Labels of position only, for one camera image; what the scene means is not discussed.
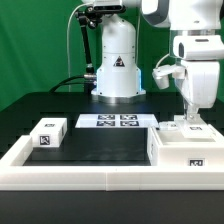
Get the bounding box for black camera on mount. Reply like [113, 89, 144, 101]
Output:
[87, 0, 126, 14]

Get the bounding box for white U-shaped border frame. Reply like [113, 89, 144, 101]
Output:
[0, 135, 224, 191]

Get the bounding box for white cabinet top block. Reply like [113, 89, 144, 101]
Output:
[30, 118, 67, 148]

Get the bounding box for white cable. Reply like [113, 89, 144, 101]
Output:
[66, 3, 88, 93]

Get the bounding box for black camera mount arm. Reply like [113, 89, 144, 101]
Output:
[75, 6, 98, 75]

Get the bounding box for black cable bundle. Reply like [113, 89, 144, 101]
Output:
[49, 75, 98, 93]

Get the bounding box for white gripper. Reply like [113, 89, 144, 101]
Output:
[173, 35, 224, 122]

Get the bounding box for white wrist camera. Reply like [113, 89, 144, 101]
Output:
[152, 65, 184, 89]

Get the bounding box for white marker base plate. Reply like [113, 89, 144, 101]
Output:
[75, 114, 158, 128]

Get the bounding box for white cabinet body box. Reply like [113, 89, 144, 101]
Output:
[147, 126, 224, 167]

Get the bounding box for white cabinet door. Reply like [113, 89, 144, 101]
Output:
[174, 114, 215, 138]
[159, 121, 178, 131]

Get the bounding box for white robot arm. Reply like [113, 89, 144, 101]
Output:
[82, 0, 224, 120]

